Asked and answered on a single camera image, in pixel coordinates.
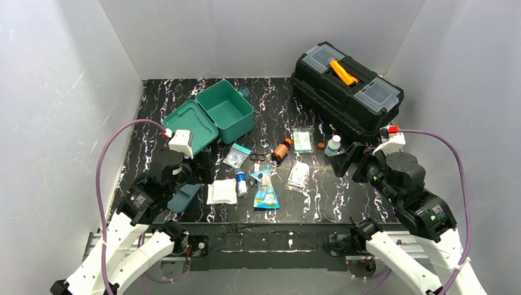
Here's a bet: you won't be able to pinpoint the white plastic bottle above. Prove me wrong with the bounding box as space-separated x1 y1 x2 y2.
324 135 341 157

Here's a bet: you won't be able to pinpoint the white gauze pad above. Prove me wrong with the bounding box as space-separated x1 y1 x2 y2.
206 179 238 205

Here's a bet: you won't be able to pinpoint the clear plastic bag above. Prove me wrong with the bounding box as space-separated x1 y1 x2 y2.
285 161 310 193

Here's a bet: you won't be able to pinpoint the green medicine box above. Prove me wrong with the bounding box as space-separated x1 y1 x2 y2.
162 79 254 157

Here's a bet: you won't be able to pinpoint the brown medicine bottle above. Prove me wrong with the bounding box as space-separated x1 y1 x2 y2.
271 138 292 163

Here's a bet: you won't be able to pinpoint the blue cotton swab pouch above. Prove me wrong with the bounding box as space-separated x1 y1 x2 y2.
250 167 280 210

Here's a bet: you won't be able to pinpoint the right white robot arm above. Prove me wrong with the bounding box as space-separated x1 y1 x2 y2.
324 141 485 294

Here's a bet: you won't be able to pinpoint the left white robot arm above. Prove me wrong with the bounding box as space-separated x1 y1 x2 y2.
50 147 215 294

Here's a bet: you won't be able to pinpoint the zip bag teal header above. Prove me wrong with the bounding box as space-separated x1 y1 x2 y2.
222 143 251 169

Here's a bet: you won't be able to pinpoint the small blue capped bottle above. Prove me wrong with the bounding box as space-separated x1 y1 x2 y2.
236 171 248 197

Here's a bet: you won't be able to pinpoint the dark teal tray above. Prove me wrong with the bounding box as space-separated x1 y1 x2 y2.
166 184 202 213

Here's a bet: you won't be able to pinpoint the green bandage packet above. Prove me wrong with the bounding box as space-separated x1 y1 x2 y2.
291 127 315 153

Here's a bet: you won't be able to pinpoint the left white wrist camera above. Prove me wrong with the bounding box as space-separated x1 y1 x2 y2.
165 128 194 159

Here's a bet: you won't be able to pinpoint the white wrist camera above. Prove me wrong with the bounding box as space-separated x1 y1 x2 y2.
165 128 194 159
372 132 406 155

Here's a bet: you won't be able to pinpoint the black handled scissors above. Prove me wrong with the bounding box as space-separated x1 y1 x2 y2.
249 152 266 172

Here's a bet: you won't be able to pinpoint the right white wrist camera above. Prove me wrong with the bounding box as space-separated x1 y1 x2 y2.
372 132 406 155

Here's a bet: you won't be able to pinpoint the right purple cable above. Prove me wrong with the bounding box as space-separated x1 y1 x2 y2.
387 126 472 295

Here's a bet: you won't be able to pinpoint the purple cable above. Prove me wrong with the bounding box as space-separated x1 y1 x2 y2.
95 119 173 295
387 126 472 295

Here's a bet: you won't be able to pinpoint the black toolbox orange handle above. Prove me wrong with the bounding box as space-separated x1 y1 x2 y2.
291 42 404 143

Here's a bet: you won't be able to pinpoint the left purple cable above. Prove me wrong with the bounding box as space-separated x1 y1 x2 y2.
95 119 173 295

